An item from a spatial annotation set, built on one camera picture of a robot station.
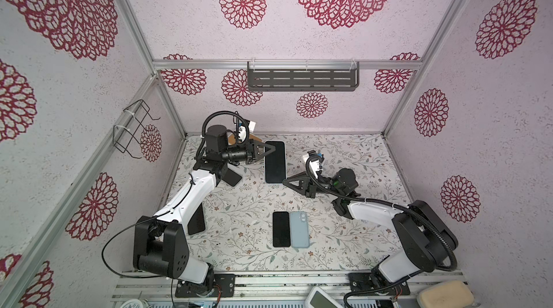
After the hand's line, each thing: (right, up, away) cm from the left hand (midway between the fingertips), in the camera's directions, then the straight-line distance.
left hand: (273, 150), depth 72 cm
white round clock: (-44, -48, -4) cm, 66 cm away
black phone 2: (-21, -13, +30) cm, 39 cm away
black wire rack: (-52, +14, +9) cm, 54 cm away
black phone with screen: (+3, -35, +14) cm, 38 cm away
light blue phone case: (+10, -32, +15) cm, 37 cm away
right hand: (+3, -11, -3) cm, 12 cm away
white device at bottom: (+14, -47, -4) cm, 50 cm away
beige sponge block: (+56, -47, -2) cm, 74 cm away
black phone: (0, -4, -2) cm, 5 cm away
